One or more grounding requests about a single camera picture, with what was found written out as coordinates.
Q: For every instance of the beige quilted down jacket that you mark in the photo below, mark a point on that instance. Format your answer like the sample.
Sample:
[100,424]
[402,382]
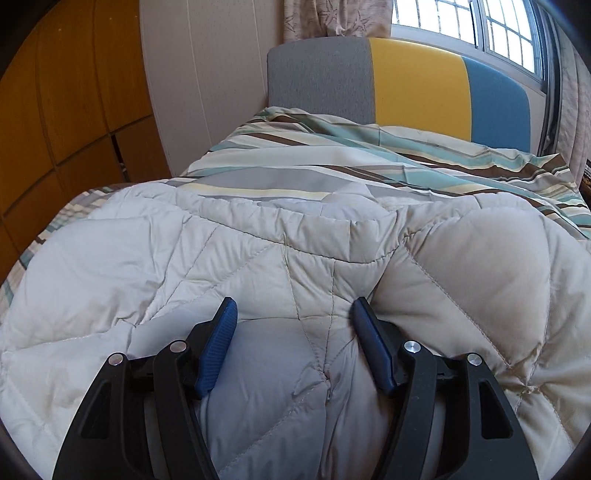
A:
[286,263]

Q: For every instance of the wooden wardrobe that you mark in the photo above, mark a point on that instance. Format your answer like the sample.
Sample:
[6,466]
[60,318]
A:
[69,106]

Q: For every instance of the floral beige curtain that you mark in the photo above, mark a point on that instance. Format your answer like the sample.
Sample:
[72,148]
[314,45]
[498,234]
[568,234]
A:
[337,18]
[575,120]

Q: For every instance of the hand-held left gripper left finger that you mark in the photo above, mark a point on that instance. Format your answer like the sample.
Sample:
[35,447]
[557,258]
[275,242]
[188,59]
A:
[217,341]

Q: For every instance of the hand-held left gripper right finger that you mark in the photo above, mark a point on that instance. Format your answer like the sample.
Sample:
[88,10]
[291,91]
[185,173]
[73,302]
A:
[376,350]

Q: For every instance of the barred window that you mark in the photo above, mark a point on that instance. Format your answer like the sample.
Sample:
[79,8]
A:
[485,27]

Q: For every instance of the striped bed cover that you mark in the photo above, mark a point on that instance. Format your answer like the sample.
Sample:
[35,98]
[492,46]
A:
[323,157]

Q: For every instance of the grey yellow blue headboard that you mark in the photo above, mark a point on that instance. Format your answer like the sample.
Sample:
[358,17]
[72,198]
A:
[415,83]

